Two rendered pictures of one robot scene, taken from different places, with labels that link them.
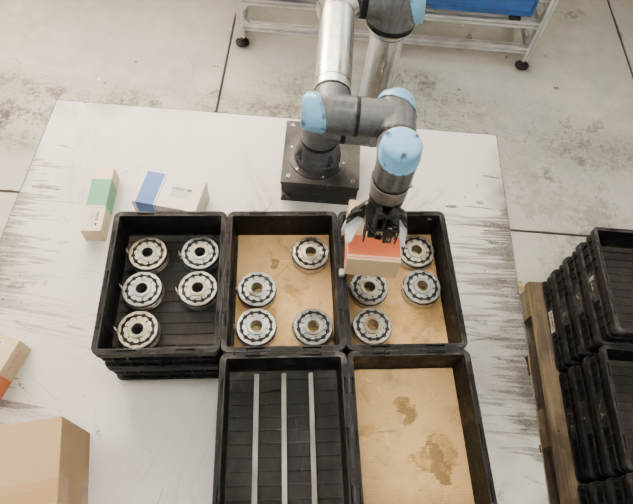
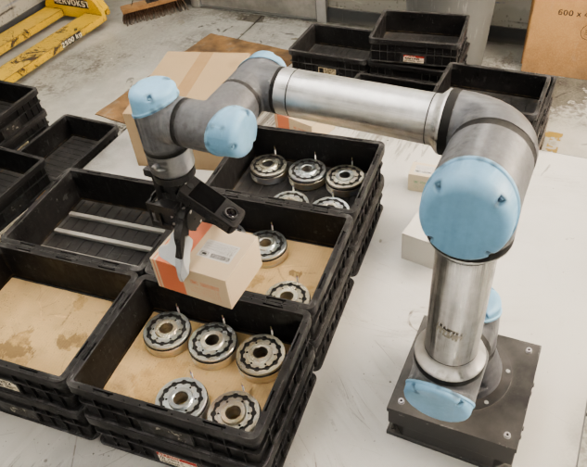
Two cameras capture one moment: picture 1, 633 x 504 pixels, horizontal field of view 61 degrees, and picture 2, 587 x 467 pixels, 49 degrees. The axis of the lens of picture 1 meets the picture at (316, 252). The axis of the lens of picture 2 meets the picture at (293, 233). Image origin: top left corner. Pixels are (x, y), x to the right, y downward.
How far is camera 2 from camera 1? 1.49 m
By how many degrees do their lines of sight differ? 67
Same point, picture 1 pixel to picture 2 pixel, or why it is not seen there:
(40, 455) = not seen: hidden behind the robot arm
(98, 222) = (419, 172)
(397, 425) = (64, 328)
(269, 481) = (95, 230)
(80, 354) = not seen: hidden behind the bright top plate
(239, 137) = (548, 321)
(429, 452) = (21, 347)
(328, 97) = (255, 62)
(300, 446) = (105, 254)
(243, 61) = not seen: outside the picture
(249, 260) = (309, 254)
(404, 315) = (164, 378)
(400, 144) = (147, 82)
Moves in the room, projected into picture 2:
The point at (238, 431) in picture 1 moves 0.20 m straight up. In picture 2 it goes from (146, 219) to (127, 157)
